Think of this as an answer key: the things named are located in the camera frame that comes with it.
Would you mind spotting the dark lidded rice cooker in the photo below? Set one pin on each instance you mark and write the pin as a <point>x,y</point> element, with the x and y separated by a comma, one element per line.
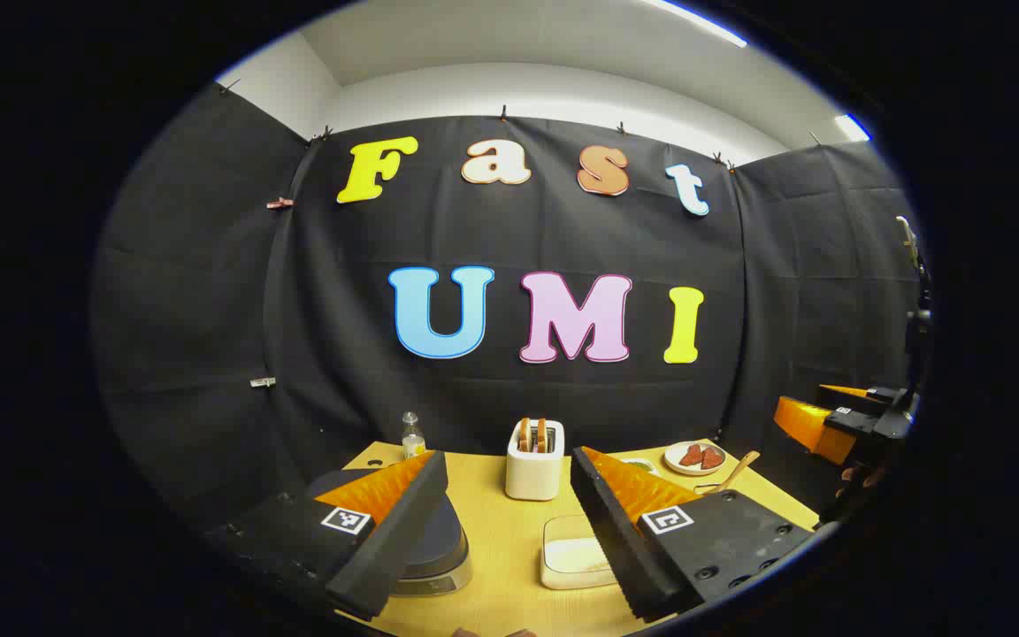
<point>440,540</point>

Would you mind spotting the small clear glass bottle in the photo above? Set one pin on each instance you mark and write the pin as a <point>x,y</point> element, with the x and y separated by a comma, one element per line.
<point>413,441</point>

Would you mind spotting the clear rice container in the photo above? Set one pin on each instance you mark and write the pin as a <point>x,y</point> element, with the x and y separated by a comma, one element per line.
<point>563,526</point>

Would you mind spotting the red meat piece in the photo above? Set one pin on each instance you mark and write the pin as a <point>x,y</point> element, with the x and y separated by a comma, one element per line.
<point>692,456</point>
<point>712,458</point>

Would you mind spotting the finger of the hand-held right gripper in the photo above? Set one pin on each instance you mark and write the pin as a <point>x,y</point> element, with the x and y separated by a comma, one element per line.
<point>815,425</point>
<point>863,393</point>

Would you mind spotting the bread slice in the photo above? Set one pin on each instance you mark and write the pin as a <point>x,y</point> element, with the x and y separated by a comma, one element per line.
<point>524,433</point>
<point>542,433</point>

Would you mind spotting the white toaster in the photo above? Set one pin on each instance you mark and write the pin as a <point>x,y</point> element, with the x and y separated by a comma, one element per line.
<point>533,473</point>

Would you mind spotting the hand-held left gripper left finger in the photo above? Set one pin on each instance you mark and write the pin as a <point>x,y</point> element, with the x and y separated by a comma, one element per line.
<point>390,548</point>

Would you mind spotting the ceiling light strip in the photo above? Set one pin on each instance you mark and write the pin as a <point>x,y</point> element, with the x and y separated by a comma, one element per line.
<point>852,127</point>
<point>695,22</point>

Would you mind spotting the wooden spoon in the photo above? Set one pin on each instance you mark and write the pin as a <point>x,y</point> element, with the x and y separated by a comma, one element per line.
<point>738,466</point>

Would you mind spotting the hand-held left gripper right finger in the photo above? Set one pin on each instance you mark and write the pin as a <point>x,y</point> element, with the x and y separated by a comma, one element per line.
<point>616,548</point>

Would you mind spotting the pink clothespin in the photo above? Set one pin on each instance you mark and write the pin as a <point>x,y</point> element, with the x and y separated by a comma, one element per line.
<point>279,203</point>

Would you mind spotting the black backdrop cloth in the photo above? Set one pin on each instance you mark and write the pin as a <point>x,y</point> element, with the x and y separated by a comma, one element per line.
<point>333,336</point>

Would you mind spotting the white round plate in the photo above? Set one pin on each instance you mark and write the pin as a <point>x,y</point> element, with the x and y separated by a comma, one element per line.
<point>673,460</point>

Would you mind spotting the small silver clip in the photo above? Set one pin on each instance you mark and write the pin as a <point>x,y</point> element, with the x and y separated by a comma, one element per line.
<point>263,382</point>

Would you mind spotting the white divided grain dish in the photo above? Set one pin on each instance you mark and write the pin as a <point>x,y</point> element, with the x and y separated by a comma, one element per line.
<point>640,465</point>

